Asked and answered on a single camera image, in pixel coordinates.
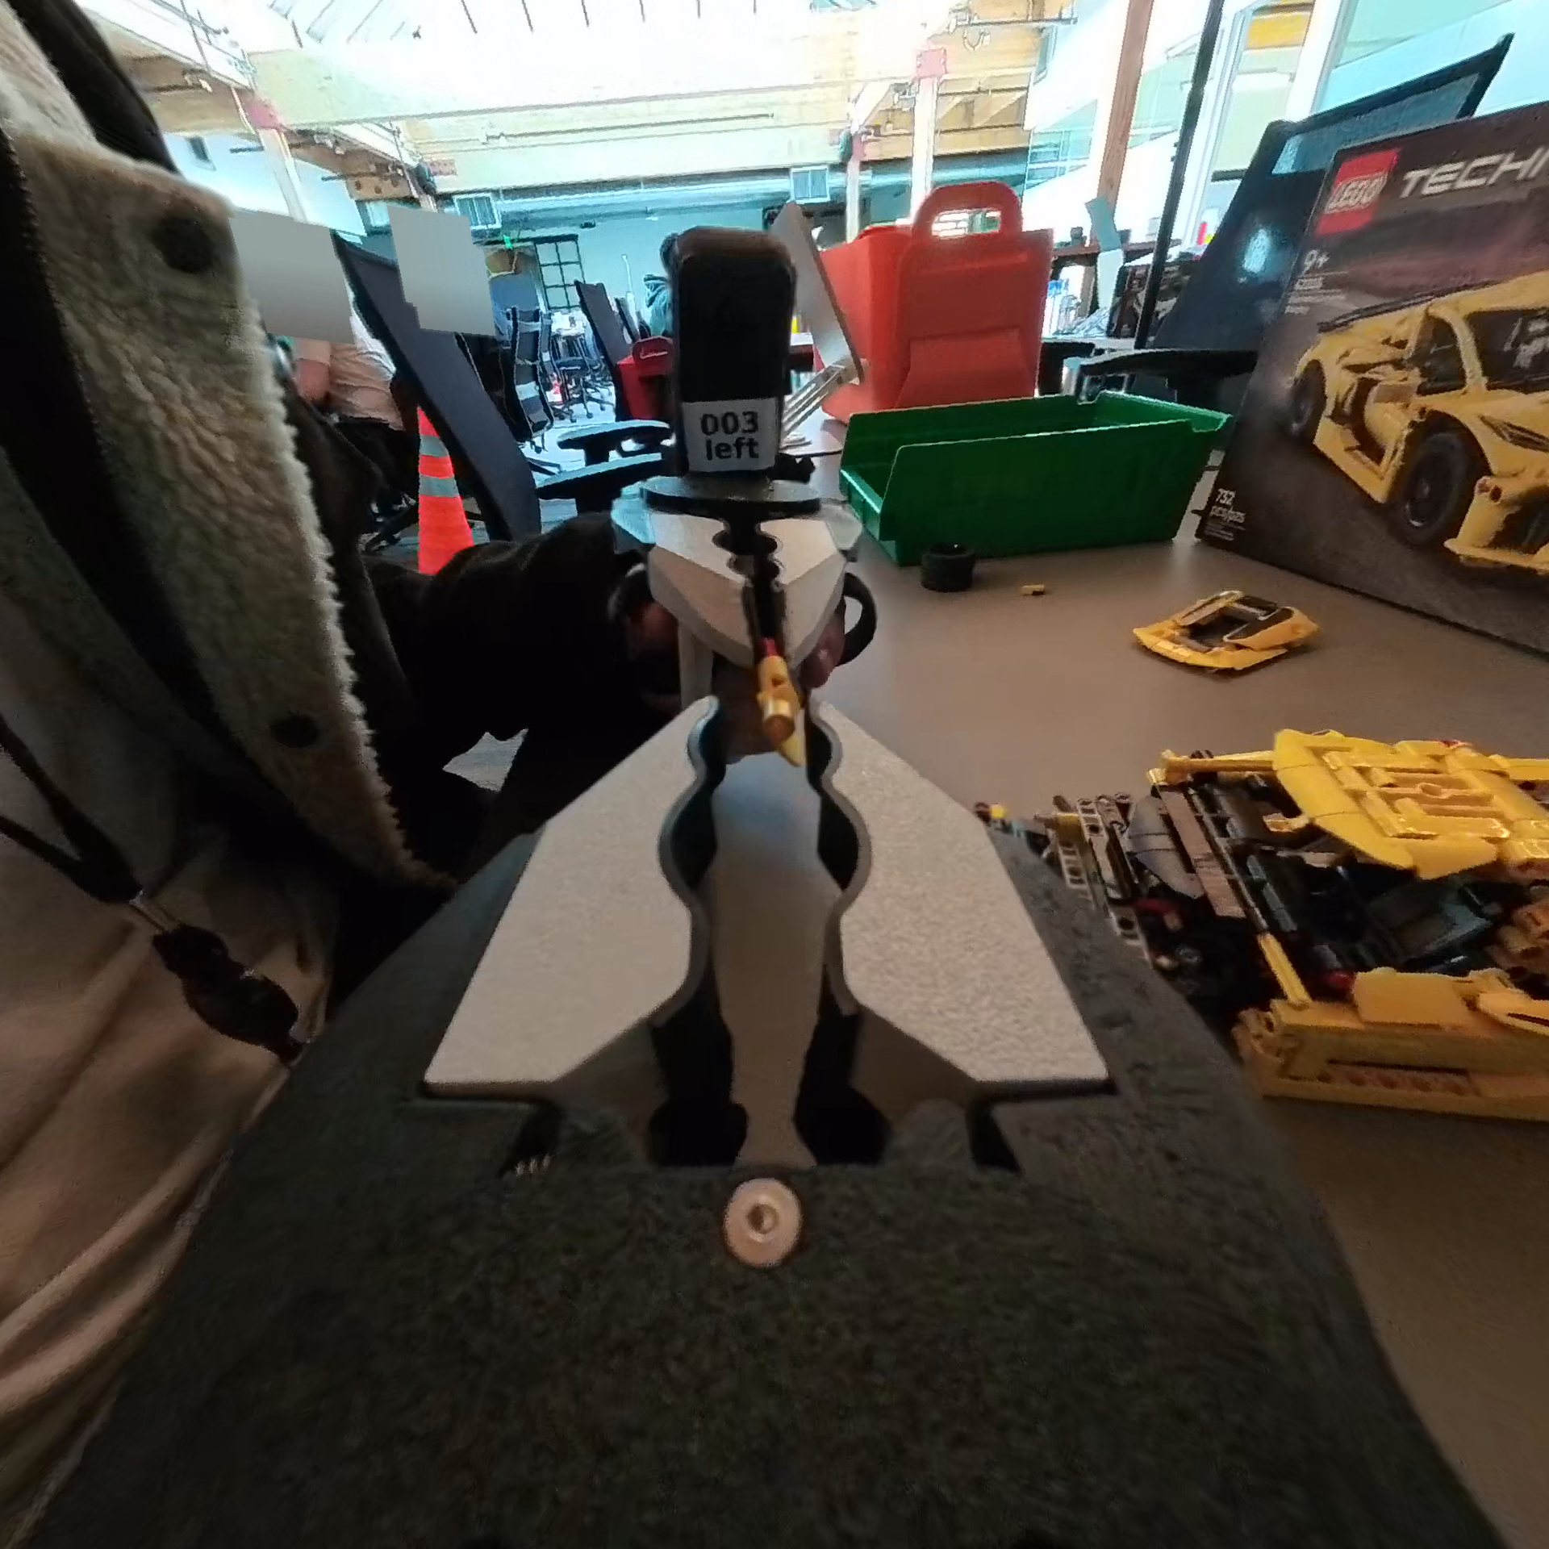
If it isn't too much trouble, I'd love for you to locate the yellow brick car model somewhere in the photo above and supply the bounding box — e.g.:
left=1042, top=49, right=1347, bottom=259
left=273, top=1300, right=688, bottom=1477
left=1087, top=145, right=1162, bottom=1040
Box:
left=974, top=726, right=1549, bottom=1121

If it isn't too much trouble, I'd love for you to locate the black floor lamp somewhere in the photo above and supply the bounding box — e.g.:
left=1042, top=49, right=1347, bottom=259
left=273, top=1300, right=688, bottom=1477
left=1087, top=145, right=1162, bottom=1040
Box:
left=1138, top=0, right=1227, bottom=352

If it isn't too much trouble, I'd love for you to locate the person's left forearm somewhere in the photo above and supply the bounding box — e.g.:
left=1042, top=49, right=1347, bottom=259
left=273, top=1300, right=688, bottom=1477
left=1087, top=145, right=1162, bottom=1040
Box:
left=364, top=510, right=716, bottom=848

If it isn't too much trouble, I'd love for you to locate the green plastic bin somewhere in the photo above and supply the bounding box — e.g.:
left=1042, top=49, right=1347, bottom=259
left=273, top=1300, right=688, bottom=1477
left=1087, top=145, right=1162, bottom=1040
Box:
left=839, top=390, right=1234, bottom=566

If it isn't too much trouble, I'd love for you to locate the black office chair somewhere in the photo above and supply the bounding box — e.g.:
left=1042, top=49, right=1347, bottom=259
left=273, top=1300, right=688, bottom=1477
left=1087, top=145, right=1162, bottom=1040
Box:
left=332, top=236, right=679, bottom=545

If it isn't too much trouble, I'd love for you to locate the grey desk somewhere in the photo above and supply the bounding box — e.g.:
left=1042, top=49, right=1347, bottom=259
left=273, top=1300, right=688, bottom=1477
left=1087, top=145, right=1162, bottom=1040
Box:
left=448, top=416, right=1549, bottom=1549

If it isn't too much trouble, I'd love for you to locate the white desk lamp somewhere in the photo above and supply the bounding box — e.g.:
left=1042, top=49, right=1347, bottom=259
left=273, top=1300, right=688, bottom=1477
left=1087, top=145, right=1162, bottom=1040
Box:
left=767, top=199, right=871, bottom=431

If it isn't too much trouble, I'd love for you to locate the person's left hand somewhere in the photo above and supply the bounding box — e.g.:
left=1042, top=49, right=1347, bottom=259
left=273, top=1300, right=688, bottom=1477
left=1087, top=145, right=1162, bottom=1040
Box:
left=624, top=599, right=845, bottom=767

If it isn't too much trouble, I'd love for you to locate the toy car set box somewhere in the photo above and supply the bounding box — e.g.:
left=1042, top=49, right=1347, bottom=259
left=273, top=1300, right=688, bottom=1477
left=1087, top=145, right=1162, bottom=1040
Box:
left=1195, top=103, right=1549, bottom=654

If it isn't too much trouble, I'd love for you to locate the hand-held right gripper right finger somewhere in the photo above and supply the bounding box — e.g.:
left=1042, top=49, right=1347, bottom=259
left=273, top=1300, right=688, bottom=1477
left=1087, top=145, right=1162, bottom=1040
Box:
left=793, top=702, right=1110, bottom=1165

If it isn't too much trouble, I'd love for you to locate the yellow car roof section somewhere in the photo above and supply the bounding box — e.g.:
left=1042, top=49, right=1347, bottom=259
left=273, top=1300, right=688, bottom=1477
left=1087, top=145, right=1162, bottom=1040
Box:
left=1133, top=588, right=1321, bottom=674

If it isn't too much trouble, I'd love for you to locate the black hoodie drawstring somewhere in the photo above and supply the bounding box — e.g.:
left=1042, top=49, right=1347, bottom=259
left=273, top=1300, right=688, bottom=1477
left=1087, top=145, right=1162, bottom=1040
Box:
left=0, top=713, right=310, bottom=1065

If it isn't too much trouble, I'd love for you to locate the person's fleece-collared jacket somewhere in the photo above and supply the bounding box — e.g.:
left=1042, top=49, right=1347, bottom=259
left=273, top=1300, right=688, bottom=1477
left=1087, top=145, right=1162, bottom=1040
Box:
left=0, top=0, right=461, bottom=921

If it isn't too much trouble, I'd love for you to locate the person's light grey hoodie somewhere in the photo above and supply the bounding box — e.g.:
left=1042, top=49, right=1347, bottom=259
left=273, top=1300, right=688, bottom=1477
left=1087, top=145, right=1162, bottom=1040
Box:
left=0, top=459, right=353, bottom=1526

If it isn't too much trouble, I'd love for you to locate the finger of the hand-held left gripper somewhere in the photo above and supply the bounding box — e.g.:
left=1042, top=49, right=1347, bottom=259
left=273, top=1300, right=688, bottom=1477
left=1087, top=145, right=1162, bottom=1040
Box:
left=756, top=514, right=849, bottom=665
left=649, top=538, right=756, bottom=669

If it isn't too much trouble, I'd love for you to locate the red bag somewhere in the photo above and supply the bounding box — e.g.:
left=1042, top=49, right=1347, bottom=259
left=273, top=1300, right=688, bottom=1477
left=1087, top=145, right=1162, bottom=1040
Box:
left=817, top=180, right=1057, bottom=425

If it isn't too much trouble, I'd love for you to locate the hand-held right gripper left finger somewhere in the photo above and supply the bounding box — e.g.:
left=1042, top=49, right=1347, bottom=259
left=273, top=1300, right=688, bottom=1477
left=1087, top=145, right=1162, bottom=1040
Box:
left=425, top=697, right=745, bottom=1165

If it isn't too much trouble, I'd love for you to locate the orange traffic cone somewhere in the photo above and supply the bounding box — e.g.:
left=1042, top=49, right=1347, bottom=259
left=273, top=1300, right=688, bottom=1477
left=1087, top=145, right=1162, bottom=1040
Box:
left=415, top=405, right=476, bottom=575

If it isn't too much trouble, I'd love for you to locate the small yellow brick connector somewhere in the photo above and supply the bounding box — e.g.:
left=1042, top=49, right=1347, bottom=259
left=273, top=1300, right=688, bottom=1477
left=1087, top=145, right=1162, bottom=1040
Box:
left=742, top=567, right=810, bottom=768

